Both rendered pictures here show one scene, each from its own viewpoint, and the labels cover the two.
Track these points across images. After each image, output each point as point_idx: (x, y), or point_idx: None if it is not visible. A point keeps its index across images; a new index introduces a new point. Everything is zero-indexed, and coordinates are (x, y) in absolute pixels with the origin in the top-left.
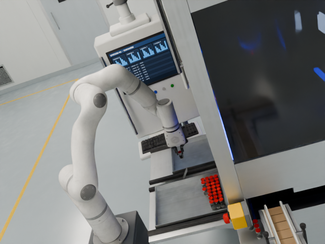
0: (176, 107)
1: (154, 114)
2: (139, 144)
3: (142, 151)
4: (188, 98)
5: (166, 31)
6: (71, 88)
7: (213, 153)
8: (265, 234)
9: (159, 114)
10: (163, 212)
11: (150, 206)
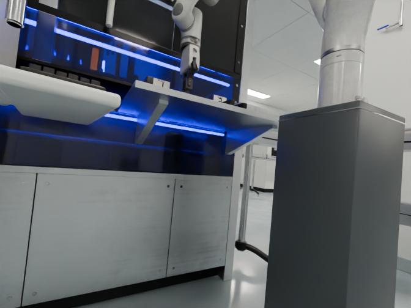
0: (9, 50)
1: (191, 15)
2: (29, 71)
3: (98, 85)
4: (15, 52)
5: None
6: None
7: (249, 65)
8: None
9: (199, 22)
10: None
11: (265, 114)
